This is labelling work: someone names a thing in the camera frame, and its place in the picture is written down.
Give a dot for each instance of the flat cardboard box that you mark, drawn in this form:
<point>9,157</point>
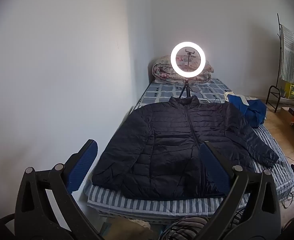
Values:
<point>285,112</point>

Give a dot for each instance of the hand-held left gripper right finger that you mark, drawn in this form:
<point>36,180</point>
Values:
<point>213,167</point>

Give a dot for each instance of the folded floral quilt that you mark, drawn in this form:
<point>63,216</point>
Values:
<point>161,73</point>

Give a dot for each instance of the dark navy puffer jacket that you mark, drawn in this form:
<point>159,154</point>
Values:
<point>166,135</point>

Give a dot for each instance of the brown cardboard box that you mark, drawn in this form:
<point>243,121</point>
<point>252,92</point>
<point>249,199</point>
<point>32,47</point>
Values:
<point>129,228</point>

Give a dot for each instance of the blue patterned bed sheet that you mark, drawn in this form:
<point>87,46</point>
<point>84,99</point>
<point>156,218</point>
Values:
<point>156,92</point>

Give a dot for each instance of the striped hanging towel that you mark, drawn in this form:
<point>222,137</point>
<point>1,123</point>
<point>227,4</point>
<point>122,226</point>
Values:
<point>287,55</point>

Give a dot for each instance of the black clothes rack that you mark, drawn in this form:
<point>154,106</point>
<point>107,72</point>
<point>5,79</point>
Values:
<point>278,25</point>

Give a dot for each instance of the cream garment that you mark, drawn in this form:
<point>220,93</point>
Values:
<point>230,95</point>

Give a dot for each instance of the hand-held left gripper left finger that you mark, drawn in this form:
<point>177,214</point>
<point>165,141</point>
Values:
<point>83,165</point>

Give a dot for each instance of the yellow box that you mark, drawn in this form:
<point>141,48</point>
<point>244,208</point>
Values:
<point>292,91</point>

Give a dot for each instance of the blue white striped blanket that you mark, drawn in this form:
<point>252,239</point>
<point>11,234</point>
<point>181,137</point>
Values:
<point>149,206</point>

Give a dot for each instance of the blue jacket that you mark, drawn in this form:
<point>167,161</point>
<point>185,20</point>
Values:
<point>254,112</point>

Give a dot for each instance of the person's striped clothing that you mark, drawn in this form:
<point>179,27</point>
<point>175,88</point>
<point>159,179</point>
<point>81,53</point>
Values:
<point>184,227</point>

